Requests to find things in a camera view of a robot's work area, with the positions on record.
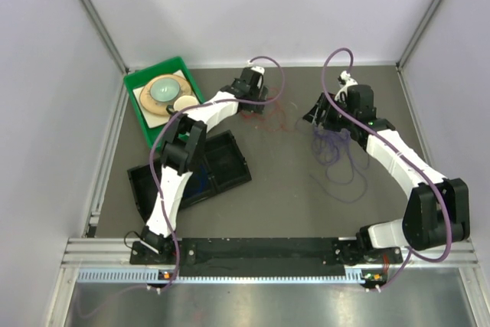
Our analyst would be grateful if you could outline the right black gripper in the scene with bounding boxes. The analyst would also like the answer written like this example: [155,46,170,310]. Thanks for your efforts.
[302,93,356,132]

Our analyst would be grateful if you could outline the red thin wire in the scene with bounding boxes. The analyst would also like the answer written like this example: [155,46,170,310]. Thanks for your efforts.
[240,85,311,135]

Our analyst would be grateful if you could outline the black two-compartment tray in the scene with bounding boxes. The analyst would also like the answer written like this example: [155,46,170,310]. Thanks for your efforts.
[127,130,252,221]

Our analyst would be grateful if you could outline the blue thin wire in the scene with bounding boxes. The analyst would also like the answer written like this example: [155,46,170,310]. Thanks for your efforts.
[187,173,210,198]

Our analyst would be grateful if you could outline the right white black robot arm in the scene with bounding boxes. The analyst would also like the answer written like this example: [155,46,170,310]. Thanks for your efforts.
[303,84,470,263]

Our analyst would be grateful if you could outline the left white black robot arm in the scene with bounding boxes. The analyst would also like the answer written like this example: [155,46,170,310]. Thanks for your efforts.
[141,66,267,263]

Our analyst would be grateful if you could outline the black mug with beige inside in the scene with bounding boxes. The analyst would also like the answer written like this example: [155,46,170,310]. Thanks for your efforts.
[166,95,199,116]

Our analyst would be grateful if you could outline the teal glass bowl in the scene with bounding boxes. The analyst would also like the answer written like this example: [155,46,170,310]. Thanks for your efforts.
[149,77,181,103]

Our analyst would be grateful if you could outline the wooden round plate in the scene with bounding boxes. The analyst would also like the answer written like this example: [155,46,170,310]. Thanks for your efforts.
[139,74,193,116]

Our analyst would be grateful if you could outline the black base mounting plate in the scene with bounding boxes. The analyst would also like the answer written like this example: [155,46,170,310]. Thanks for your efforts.
[129,237,407,276]

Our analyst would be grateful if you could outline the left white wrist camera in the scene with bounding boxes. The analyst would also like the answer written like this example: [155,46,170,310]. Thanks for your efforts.
[247,60,265,75]

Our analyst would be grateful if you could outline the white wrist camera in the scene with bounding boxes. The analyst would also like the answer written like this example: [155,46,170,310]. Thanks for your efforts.
[335,70,358,103]
[247,60,265,75]

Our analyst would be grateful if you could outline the purple thin wire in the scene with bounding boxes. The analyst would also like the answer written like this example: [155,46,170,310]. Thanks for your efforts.
[309,127,371,204]

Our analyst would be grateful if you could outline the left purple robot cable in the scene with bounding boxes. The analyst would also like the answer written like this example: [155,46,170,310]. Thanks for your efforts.
[149,55,286,297]

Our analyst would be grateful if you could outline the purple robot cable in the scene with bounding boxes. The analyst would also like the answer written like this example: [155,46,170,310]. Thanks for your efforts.
[149,55,286,297]
[321,47,455,293]

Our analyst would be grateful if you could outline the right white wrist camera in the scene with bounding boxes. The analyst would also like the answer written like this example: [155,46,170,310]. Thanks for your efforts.
[335,70,358,103]

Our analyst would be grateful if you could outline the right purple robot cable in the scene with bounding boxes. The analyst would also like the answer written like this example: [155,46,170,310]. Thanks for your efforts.
[321,47,455,293]

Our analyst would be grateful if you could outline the right aluminium corner post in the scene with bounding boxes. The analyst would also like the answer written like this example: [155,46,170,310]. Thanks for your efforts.
[396,0,444,71]

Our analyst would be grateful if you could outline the aluminium corner post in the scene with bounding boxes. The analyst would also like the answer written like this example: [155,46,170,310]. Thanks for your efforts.
[396,0,444,71]
[79,0,129,75]

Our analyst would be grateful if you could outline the left aluminium corner post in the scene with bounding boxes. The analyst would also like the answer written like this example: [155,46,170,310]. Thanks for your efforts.
[79,0,129,75]

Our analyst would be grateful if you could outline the aluminium frame rail front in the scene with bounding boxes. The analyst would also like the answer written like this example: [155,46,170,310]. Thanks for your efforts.
[61,238,479,268]

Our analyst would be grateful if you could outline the white slotted cable duct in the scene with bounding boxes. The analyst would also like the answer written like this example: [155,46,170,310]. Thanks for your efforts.
[77,268,384,286]

